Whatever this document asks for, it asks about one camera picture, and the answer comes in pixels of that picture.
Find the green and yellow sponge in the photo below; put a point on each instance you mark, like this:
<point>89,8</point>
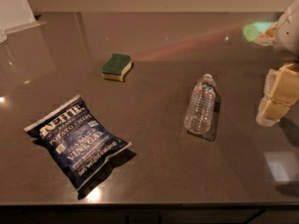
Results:
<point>116,67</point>

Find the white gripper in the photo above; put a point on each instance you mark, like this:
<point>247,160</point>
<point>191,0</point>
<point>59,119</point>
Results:
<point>288,34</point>

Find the clear plastic water bottle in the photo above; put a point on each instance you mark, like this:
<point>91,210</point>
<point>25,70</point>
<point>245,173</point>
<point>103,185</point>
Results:
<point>200,110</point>

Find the blue potato chips bag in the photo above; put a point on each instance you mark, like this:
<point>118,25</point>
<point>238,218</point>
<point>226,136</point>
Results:
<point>76,140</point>

